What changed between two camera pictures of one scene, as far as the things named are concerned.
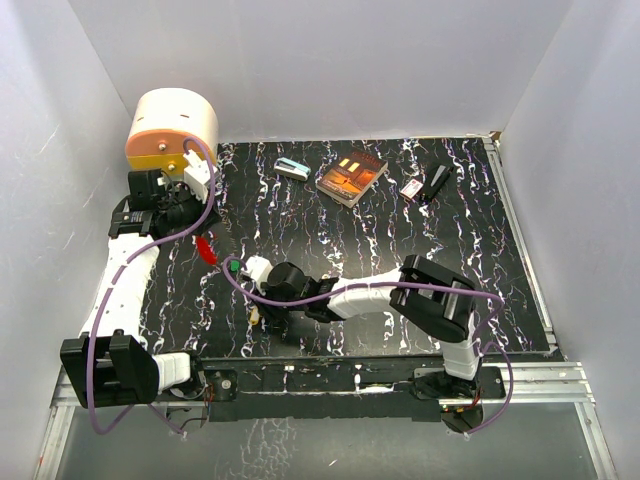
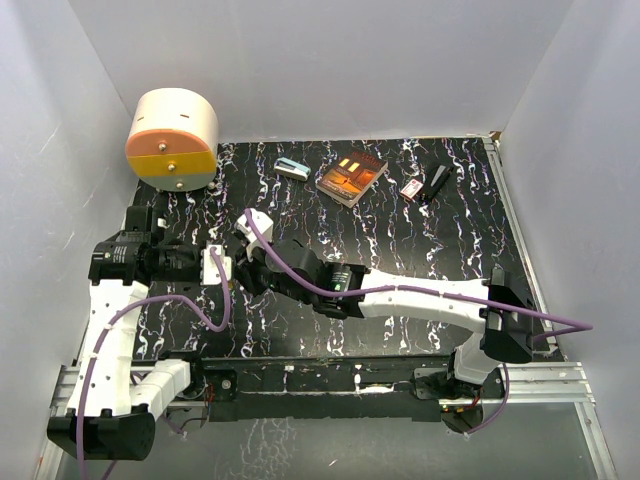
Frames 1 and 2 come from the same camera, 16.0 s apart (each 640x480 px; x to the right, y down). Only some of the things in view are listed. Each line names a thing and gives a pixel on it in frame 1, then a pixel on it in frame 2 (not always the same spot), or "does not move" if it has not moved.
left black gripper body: [184, 211] → [178, 265]
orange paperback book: [351, 177] does not move
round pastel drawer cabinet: [162, 121] does not move
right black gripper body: [278, 312] → [259, 275]
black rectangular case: [436, 182] does not move
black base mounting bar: [407, 388] does not move
